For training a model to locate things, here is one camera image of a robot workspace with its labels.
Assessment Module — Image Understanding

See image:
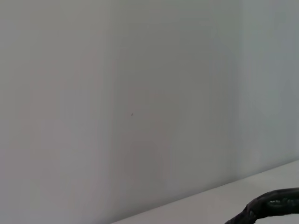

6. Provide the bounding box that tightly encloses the black round teapot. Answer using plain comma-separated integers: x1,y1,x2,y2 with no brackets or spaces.
225,187,299,224

